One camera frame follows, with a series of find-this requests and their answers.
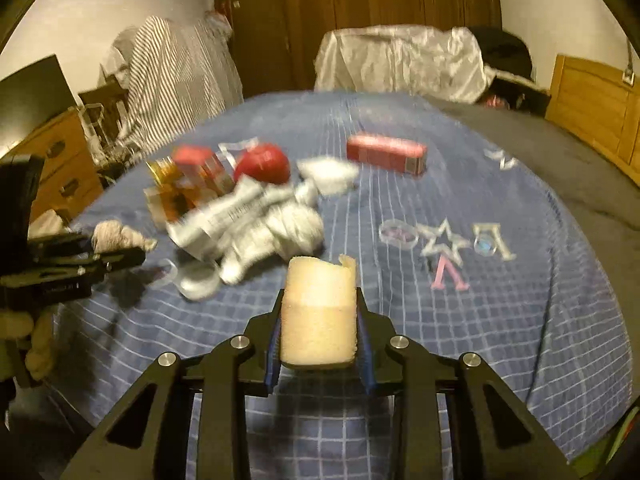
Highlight red ball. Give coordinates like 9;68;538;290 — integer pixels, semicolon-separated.
234;143;292;186

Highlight clear crumpled plastic bag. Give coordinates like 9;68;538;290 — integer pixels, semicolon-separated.
297;157;360;196

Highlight yellow crinkled snack wrapper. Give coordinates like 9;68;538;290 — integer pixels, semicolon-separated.
146;157;183;183

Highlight clear plastic lid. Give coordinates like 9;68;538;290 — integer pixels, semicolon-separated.
150;259;223;302

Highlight small red box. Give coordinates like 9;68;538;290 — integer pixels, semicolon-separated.
172;145;236;196

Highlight dark wooden chair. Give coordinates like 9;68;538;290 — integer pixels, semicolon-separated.
77;87;131;146

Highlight long red carton box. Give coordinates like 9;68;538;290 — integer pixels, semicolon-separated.
346;132;428;177

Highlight green patterned bag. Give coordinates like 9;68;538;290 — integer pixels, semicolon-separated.
602;402;640;471

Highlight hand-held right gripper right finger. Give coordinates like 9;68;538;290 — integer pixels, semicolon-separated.
354;285;581;480

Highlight yellow sponge block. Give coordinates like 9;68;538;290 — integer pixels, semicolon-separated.
279;255;360;372

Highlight black clothing pile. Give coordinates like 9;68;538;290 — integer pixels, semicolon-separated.
465;26;535;86

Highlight wooden chest of drawers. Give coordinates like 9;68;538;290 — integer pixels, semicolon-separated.
10;107;106;221

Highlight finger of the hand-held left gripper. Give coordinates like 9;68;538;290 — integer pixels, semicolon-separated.
50;247;147;277
27;230;98;261

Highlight dark wooden door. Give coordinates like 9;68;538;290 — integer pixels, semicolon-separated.
211;0;293;106

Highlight black flat monitor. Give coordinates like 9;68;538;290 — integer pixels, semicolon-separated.
0;55;81;153

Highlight dark grey blanket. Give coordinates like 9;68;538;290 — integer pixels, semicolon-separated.
425;97;640;281

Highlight golden brown snack wrapper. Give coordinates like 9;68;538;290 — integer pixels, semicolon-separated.
144;182;206;226

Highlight wooden bed headboard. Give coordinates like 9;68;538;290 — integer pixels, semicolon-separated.
545;54;640;186

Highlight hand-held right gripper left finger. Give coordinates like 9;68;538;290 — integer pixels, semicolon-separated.
60;287;287;480

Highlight person's left hand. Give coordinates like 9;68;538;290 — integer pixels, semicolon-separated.
0;307;53;383

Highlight white translucent plastic wrapper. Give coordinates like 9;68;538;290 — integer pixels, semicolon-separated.
217;137;261;166

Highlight beige tissue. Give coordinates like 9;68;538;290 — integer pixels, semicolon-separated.
90;220;158;253

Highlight long thin pole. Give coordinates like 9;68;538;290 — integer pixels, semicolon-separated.
621;35;638;85

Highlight blue checked star bedsheet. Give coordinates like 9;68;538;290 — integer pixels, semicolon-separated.
50;91;633;480

